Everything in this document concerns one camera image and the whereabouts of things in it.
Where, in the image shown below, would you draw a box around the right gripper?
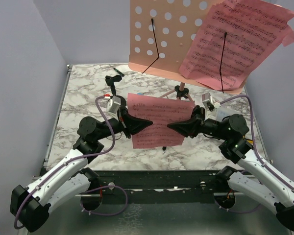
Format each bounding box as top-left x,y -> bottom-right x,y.
167,104 -> 229,140

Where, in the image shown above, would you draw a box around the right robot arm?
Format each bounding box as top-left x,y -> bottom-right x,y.
167,106 -> 294,232

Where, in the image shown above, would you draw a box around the pink sheet music pages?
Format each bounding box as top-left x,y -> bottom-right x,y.
127,93 -> 195,149

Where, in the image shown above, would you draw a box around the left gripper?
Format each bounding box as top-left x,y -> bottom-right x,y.
96,106 -> 153,141

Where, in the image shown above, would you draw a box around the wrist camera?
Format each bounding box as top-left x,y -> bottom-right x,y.
104,94 -> 121,114
201,93 -> 221,112

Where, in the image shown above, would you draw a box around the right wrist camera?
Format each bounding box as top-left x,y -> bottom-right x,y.
201,93 -> 221,112

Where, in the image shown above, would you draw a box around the pink music stand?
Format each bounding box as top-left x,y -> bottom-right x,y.
127,0 -> 248,151

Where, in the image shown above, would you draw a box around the green black pen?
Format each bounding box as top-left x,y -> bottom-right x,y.
113,68 -> 125,77

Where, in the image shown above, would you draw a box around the black microphone stand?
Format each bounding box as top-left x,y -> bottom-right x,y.
105,75 -> 126,108

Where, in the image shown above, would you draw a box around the pink sheet music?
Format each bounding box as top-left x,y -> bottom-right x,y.
179,0 -> 294,91

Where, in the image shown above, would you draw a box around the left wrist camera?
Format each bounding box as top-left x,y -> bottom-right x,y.
104,94 -> 121,114

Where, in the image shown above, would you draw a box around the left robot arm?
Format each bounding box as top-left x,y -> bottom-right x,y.
10,108 -> 152,232

